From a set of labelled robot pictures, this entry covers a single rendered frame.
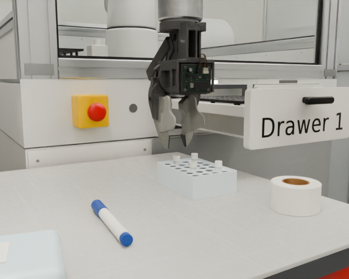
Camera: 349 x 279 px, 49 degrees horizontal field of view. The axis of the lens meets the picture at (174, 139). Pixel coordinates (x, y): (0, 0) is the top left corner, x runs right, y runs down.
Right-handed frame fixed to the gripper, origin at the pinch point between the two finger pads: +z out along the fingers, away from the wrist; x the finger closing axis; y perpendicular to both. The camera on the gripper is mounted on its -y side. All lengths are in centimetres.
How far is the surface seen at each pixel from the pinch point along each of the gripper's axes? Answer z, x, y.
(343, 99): -6.5, 37.5, 6.1
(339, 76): -12, 198, -121
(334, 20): -30, 77, -29
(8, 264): 3.3, -31.1, 29.5
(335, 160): 47, 198, -120
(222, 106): -5.3, 13.0, -3.5
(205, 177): 4.3, -0.9, 11.6
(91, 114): -3.4, -9.4, -18.9
